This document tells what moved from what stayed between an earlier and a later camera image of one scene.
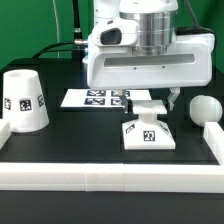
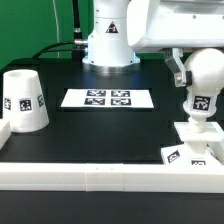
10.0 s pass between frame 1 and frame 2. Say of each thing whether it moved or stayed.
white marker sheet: stayed
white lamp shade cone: stayed
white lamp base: moved
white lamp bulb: moved
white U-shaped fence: stayed
